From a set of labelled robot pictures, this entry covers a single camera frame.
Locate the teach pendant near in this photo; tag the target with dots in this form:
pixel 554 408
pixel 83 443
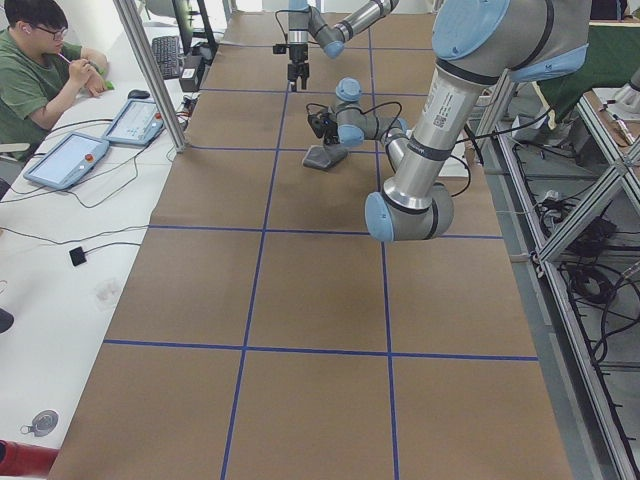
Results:
pixel 68 162

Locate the small black square device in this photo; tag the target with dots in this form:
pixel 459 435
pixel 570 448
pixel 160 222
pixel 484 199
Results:
pixel 77 256

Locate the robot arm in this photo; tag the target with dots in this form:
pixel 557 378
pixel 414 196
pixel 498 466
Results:
pixel 474 43
pixel 305 23

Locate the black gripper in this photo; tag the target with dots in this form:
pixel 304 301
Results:
pixel 298 56
pixel 330 134

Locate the teach pendant far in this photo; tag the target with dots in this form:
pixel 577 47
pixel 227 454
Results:
pixel 138 123

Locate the black monitor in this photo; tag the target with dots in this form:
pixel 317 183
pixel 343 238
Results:
pixel 193 22

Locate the teach pendant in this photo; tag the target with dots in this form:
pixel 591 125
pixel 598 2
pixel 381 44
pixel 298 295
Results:
pixel 68 162
pixel 138 123

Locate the black keyboard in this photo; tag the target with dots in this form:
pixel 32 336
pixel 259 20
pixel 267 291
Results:
pixel 167 52

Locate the pink and grey microfibre towel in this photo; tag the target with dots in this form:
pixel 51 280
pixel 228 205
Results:
pixel 324 157

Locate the aluminium frame post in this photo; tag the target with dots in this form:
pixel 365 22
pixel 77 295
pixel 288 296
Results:
pixel 141 47

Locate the black box with label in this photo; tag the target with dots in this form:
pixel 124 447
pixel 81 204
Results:
pixel 192 72

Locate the black computer mouse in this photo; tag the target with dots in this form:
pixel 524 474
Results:
pixel 138 94

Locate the person in green shirt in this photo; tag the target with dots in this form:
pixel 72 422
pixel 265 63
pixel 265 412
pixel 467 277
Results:
pixel 41 73

